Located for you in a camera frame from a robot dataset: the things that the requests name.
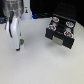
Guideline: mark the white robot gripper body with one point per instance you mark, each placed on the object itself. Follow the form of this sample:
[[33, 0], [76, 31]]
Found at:
[[12, 8]]

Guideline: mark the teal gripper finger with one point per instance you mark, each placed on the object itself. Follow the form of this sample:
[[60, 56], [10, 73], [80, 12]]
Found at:
[[16, 33], [8, 26]]

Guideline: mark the black kcup holder drawer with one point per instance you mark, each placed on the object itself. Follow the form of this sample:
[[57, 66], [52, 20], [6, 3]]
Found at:
[[65, 12]]

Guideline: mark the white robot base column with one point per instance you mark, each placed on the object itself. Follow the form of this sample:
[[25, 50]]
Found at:
[[27, 15]]

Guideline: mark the red-lid kcup front left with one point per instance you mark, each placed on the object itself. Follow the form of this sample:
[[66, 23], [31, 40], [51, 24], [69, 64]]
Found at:
[[52, 27]]

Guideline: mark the red-lid kcup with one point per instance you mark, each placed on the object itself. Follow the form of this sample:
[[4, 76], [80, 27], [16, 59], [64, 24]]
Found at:
[[52, 27], [68, 34], [55, 19]]

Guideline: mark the red-lid kcup back left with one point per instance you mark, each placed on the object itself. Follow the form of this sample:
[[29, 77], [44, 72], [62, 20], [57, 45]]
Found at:
[[55, 19]]

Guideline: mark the red-lid kcup front right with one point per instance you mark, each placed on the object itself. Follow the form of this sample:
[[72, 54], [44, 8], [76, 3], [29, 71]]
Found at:
[[68, 34]]

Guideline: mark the blue-lid kcup back right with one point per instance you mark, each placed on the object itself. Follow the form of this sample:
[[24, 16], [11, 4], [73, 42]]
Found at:
[[69, 24]]

